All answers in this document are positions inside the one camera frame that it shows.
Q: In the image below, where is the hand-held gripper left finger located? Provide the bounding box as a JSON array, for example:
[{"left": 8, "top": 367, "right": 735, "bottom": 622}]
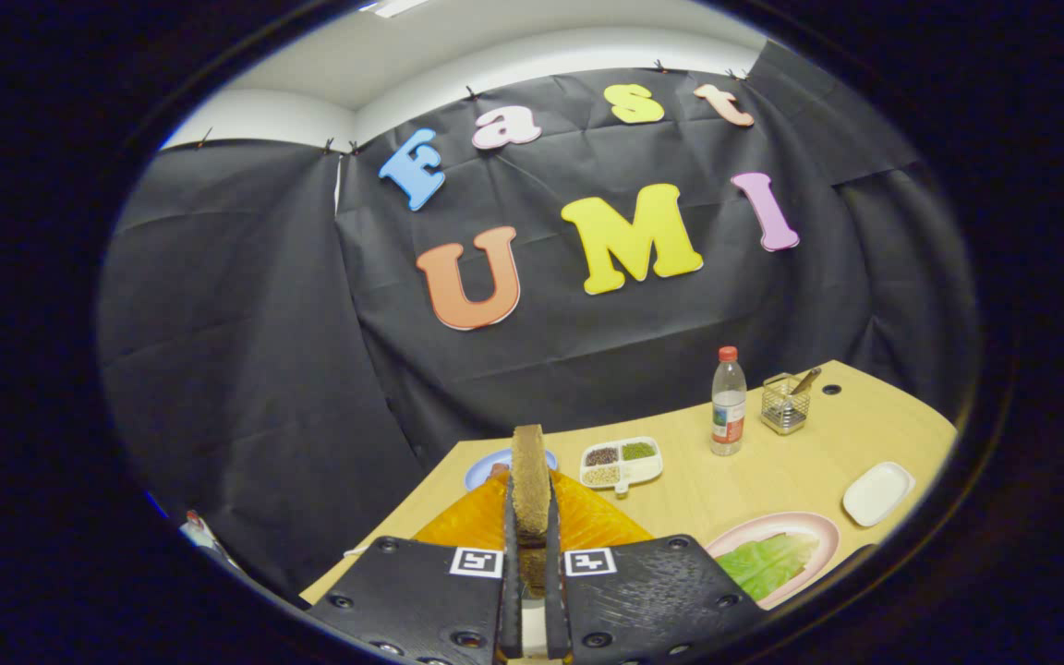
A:
[{"left": 304, "top": 473, "right": 526, "bottom": 664}]

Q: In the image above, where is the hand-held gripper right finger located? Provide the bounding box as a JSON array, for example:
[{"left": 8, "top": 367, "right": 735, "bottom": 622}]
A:
[{"left": 546, "top": 471, "right": 766, "bottom": 664}]

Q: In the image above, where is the green lettuce leaf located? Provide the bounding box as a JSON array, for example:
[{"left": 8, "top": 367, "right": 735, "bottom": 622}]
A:
[{"left": 717, "top": 531, "right": 821, "bottom": 601}]

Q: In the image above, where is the brown bread slice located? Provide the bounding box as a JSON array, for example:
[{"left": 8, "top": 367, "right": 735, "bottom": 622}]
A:
[{"left": 511, "top": 425, "right": 553, "bottom": 597}]

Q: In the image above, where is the white divided dish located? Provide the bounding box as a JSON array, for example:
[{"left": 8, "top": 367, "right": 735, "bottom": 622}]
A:
[{"left": 580, "top": 436, "right": 664, "bottom": 496}]

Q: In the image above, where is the small blue plate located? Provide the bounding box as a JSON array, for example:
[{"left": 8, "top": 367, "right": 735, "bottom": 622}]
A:
[{"left": 465, "top": 448, "right": 559, "bottom": 491}]

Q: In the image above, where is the round pink plate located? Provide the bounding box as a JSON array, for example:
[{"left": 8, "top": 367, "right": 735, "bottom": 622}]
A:
[{"left": 706, "top": 512, "right": 840, "bottom": 611}]

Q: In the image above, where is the clear plastic water bottle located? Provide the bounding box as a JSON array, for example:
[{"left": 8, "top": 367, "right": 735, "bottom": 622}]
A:
[{"left": 711, "top": 346, "right": 747, "bottom": 457}]

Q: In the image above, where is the metal mesh utensil holder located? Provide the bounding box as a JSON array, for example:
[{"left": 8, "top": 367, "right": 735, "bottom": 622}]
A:
[{"left": 761, "top": 372, "right": 812, "bottom": 436}]

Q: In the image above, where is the white rectangular plate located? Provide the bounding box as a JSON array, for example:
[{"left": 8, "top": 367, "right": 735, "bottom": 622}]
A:
[{"left": 843, "top": 462, "right": 916, "bottom": 528}]

